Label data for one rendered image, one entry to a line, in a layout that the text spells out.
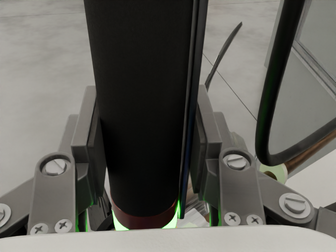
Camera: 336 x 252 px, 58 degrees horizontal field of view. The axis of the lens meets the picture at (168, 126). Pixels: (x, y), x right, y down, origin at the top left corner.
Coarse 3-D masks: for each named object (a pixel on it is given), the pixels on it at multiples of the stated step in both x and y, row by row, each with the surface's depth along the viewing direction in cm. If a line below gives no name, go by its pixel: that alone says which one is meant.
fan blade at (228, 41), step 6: (240, 24) 40; (234, 30) 41; (228, 36) 45; (234, 36) 40; (228, 42) 41; (222, 48) 44; (222, 54) 40; (216, 60) 44; (216, 66) 40; (210, 72) 44; (210, 78) 40
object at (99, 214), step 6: (102, 198) 53; (108, 198) 50; (102, 204) 55; (108, 204) 49; (90, 210) 68; (96, 210) 63; (102, 210) 56; (108, 210) 50; (90, 216) 69; (96, 216) 65; (102, 216) 58; (90, 222) 70; (96, 222) 66; (90, 228) 70; (96, 228) 67
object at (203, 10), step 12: (204, 0) 9; (192, 12) 10; (204, 12) 9; (192, 24) 10; (204, 24) 9; (192, 36) 10; (192, 48) 10; (192, 60) 10; (192, 72) 10; (192, 84) 11; (192, 96) 11; (192, 108) 11; (192, 120) 12; (192, 132) 12; (180, 168) 14; (180, 180) 14; (180, 192) 14; (180, 204) 15; (180, 216) 15
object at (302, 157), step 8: (328, 136) 30; (320, 144) 30; (304, 152) 28; (312, 152) 29; (288, 160) 27; (296, 160) 28; (304, 160) 28; (288, 168) 27; (272, 176) 26; (208, 216) 23
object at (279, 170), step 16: (288, 0) 14; (304, 0) 14; (288, 16) 15; (288, 32) 15; (272, 48) 16; (288, 48) 16; (272, 64) 17; (272, 80) 17; (272, 96) 18; (272, 112) 19; (256, 128) 20; (320, 128) 30; (256, 144) 21; (304, 144) 27; (272, 160) 23
